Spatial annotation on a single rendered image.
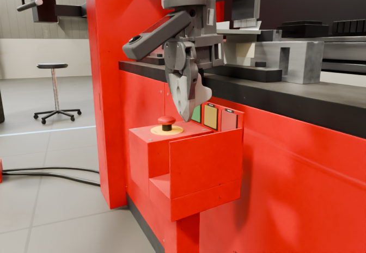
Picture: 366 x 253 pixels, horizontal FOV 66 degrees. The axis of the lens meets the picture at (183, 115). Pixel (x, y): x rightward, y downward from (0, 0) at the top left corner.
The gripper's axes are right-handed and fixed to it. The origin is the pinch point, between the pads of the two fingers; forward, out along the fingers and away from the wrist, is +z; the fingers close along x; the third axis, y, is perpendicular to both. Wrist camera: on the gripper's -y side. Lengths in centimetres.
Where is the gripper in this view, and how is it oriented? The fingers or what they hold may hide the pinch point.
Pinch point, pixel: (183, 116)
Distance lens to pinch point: 52.2
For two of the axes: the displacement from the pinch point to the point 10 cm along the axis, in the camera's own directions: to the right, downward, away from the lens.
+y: 8.6, -2.1, 4.7
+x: -5.1, -2.1, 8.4
